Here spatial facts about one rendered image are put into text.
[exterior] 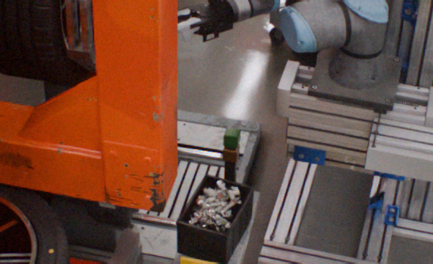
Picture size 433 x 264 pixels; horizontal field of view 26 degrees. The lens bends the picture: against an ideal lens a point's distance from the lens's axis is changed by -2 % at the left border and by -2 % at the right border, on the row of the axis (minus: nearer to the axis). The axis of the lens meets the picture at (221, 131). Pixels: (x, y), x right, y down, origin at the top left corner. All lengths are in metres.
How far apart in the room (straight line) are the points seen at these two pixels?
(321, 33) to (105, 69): 0.52
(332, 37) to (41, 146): 0.79
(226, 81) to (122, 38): 1.68
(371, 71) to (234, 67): 1.53
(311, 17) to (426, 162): 0.47
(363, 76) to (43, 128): 0.83
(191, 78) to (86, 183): 1.42
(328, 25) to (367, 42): 0.12
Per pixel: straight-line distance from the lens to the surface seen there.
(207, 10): 2.65
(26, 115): 2.55
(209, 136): 3.40
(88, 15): 2.57
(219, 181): 2.48
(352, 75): 2.41
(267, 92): 3.75
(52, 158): 2.46
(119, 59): 2.19
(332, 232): 2.89
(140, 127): 2.29
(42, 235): 2.46
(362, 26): 2.33
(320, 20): 2.29
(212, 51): 3.97
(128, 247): 2.57
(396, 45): 2.64
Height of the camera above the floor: 2.24
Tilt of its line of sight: 39 degrees down
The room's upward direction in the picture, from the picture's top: 2 degrees clockwise
